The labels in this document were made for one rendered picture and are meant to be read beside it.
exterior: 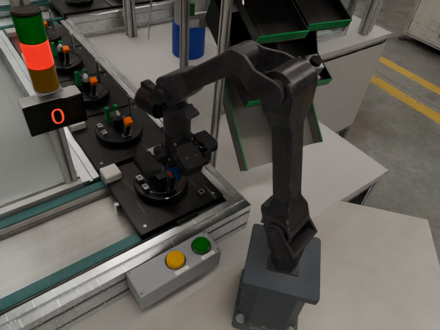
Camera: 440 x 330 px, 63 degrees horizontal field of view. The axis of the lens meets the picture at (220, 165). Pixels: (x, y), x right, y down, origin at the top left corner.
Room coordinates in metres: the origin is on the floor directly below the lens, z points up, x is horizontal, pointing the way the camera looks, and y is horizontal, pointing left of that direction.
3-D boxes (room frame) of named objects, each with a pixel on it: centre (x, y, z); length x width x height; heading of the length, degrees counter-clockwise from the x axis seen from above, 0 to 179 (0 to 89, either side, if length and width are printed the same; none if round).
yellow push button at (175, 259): (0.43, 0.07, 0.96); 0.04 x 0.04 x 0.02
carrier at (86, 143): (0.85, 0.32, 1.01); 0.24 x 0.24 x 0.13; 41
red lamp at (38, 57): (0.62, 0.37, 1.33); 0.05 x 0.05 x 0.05
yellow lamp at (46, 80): (0.62, 0.37, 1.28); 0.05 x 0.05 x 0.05
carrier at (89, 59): (1.22, 0.64, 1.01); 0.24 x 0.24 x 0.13; 41
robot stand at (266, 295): (0.41, -0.15, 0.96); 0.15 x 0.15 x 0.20; 82
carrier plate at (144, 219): (0.65, 0.15, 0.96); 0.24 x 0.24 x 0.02; 41
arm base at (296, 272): (0.41, -0.15, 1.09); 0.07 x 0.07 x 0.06; 82
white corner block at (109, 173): (0.66, 0.29, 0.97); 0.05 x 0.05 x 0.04; 41
